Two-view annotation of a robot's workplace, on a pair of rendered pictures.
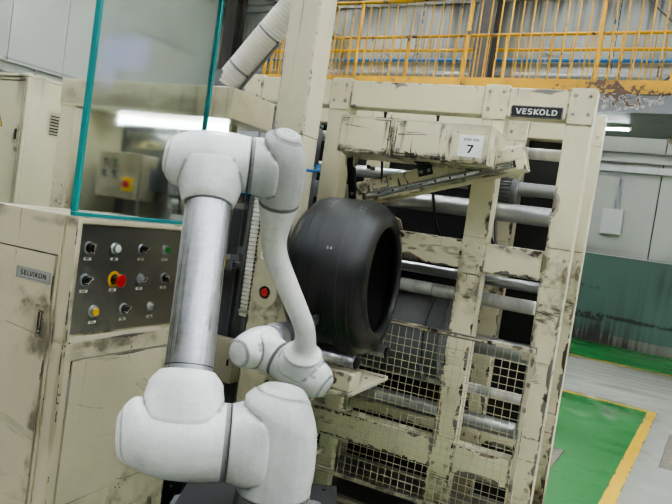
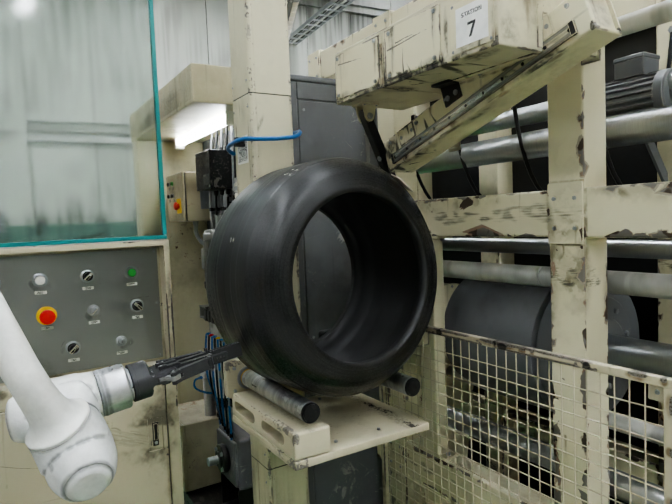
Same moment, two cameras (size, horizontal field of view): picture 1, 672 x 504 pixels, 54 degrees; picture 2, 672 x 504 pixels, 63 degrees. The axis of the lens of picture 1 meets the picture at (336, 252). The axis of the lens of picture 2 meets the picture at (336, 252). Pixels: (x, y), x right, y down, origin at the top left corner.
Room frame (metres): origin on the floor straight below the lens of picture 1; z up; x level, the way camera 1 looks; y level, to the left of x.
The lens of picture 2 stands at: (1.26, -0.80, 1.31)
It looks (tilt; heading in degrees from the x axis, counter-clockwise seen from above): 4 degrees down; 33
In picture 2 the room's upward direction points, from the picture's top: 2 degrees counter-clockwise
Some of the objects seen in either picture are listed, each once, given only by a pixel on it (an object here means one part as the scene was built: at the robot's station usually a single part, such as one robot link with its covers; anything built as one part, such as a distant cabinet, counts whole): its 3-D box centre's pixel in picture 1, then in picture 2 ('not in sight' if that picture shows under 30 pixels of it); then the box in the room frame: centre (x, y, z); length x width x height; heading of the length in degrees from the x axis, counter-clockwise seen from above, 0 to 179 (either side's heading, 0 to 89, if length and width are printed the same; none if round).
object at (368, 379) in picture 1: (325, 374); (327, 421); (2.39, -0.03, 0.80); 0.37 x 0.36 x 0.02; 154
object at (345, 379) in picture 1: (308, 369); (276, 419); (2.26, 0.03, 0.84); 0.36 x 0.09 x 0.06; 64
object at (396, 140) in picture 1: (420, 143); (438, 56); (2.60, -0.27, 1.71); 0.61 x 0.25 x 0.15; 64
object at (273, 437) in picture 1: (273, 437); not in sight; (1.32, 0.07, 0.91); 0.18 x 0.16 x 0.22; 99
